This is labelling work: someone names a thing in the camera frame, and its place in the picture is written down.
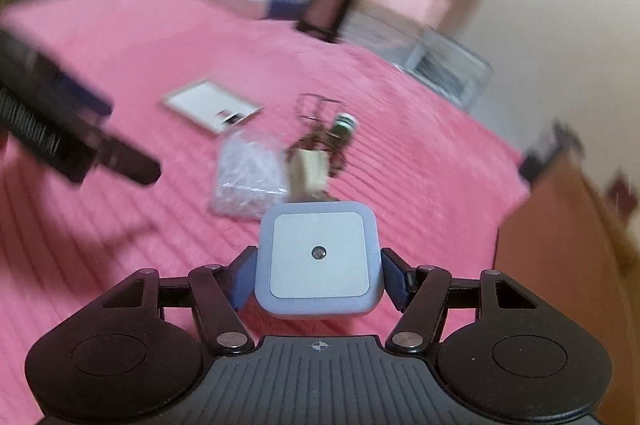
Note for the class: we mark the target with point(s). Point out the small green white bottle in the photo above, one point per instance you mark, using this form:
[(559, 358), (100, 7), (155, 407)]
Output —
[(346, 123)]

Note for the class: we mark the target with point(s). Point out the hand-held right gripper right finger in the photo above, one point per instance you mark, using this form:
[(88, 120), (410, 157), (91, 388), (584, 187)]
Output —
[(394, 277)]

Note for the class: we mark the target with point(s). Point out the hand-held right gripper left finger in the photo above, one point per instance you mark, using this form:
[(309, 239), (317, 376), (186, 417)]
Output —
[(243, 277)]

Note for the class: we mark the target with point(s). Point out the white plug adapter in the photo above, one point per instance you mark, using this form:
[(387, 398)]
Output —
[(310, 172)]

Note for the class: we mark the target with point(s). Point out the white box lid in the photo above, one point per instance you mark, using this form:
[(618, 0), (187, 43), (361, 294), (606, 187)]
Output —
[(210, 105)]

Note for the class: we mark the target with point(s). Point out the clear plastic container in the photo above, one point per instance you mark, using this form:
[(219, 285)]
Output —
[(445, 65)]

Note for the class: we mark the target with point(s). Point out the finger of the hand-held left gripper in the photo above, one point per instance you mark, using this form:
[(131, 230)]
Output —
[(132, 165)]

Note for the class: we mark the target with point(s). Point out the wooden cabinet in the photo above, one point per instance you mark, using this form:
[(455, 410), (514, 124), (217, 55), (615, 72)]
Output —
[(565, 285)]

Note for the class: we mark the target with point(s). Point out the clear plastic bag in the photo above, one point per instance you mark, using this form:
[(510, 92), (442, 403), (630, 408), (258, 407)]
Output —
[(247, 177)]

